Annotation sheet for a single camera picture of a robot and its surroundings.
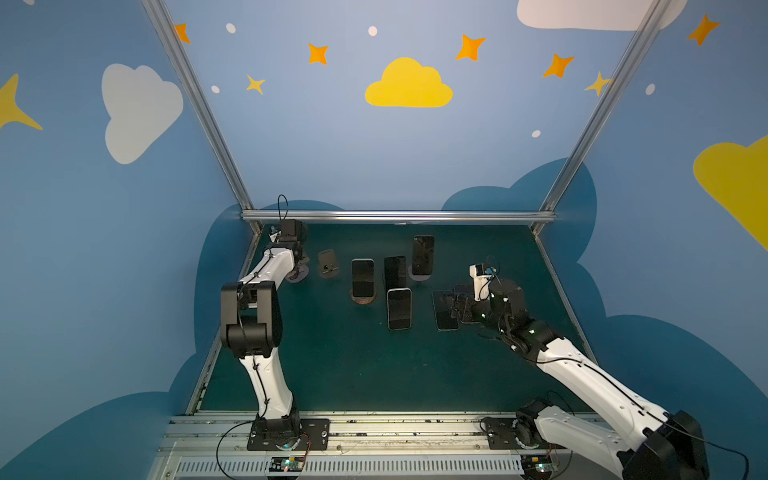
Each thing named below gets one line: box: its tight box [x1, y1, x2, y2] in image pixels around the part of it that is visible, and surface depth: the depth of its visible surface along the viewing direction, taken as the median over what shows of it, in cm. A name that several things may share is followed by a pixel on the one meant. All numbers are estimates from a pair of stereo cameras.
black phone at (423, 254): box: [412, 235, 435, 275], surface depth 101 cm
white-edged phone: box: [387, 288, 412, 331], surface depth 90 cm
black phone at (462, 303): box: [451, 284, 481, 325], surface depth 72 cm
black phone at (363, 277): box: [351, 258, 375, 298], surface depth 97 cm
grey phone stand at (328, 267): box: [318, 249, 340, 279], surface depth 104 cm
